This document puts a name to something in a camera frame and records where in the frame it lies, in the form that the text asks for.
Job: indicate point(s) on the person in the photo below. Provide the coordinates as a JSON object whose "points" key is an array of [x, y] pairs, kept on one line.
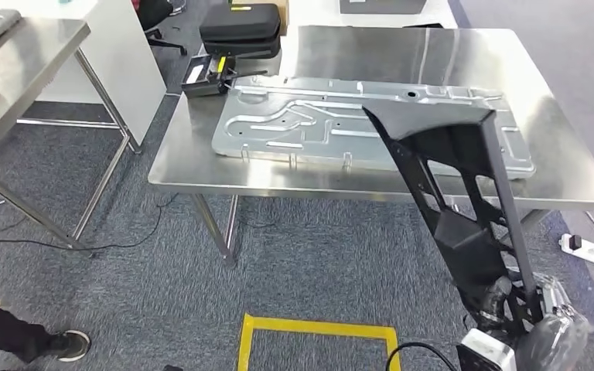
{"points": [[5, 333]]}

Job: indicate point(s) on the large stainless steel workbench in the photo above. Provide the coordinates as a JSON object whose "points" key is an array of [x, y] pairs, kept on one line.
{"points": [[199, 164]]}

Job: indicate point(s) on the black and white sneaker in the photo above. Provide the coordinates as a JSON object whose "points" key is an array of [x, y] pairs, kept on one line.
{"points": [[71, 345]]}

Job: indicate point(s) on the white desk with side panel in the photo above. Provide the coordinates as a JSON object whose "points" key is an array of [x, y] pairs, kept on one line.
{"points": [[117, 66]]}

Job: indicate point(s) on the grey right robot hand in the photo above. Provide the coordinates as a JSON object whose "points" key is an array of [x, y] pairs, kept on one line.
{"points": [[553, 348]]}

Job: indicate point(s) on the flat black pad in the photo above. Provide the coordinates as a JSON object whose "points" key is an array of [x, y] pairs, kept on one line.
{"points": [[422, 25]]}

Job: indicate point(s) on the white power strip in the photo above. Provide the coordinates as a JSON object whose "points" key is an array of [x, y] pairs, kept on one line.
{"points": [[584, 250]]}

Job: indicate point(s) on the black case with yellow label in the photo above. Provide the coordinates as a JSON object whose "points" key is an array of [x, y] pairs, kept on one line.
{"points": [[240, 23]]}

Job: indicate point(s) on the black remote controller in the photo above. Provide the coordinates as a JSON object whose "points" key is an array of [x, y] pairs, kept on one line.
{"points": [[205, 77]]}

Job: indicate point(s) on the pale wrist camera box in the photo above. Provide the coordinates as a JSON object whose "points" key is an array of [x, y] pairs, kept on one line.
{"points": [[484, 353]]}

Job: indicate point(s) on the small stainless steel table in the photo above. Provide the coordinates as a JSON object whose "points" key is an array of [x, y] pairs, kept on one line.
{"points": [[20, 61]]}

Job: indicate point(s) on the black office chair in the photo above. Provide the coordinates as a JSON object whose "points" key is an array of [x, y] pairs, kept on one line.
{"points": [[156, 15]]}

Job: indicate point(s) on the plain black case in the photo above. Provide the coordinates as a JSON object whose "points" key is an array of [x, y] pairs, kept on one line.
{"points": [[246, 48]]}

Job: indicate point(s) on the stamped sheet metal panel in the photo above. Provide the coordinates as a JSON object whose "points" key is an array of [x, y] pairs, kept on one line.
{"points": [[302, 128]]}

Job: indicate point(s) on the long black plastic car part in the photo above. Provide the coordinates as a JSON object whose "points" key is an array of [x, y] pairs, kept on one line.
{"points": [[471, 246]]}

